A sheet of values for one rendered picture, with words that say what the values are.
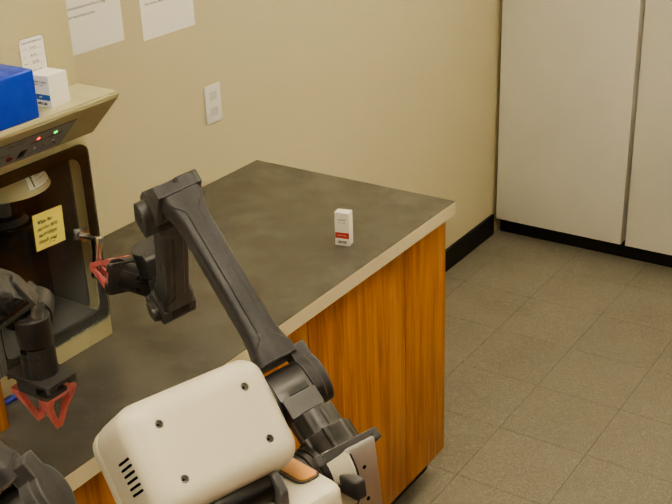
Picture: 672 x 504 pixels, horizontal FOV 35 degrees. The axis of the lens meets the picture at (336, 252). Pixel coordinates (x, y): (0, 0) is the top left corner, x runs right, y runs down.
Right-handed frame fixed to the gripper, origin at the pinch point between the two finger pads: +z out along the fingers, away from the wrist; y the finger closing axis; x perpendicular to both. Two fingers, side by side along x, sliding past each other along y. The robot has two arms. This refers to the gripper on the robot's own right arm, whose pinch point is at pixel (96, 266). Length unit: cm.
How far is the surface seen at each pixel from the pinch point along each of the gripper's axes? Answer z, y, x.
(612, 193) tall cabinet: -8, -298, 7
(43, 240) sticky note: 4.2, 10.8, -5.8
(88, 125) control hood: 0.1, 4.7, -29.3
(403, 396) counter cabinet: -22, -102, 47
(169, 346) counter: -9.7, -13.7, 17.6
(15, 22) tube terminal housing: 6, 19, -48
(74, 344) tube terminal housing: 5.2, -0.4, 18.5
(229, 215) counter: 25, -75, 2
